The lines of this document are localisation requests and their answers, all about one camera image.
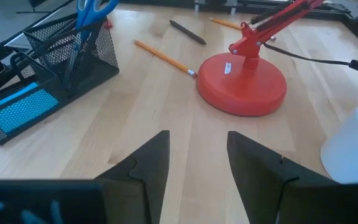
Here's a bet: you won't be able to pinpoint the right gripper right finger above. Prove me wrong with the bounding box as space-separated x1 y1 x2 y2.
227 131 358 224

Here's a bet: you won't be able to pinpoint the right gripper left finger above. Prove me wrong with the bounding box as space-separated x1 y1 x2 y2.
0 130 170 224

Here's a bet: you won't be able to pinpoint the black mesh desk organizer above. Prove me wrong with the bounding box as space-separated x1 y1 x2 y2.
0 12 120 146

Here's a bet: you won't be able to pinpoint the orange pencil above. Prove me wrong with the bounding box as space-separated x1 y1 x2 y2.
132 39 198 79
208 17 277 42

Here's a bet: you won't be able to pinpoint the blue sticky note pad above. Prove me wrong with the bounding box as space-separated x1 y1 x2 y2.
0 82 60 135

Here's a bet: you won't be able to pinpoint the black pen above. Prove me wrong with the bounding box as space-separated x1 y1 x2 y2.
168 19 208 46

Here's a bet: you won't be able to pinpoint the blue-handled scissors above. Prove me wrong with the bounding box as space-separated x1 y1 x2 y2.
62 0 119 91

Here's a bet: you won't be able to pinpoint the green plant in white pot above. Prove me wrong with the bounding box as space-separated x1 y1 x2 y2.
319 99 358 185

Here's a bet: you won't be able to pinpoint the red desk lamp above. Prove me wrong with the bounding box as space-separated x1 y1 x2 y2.
196 0 326 118

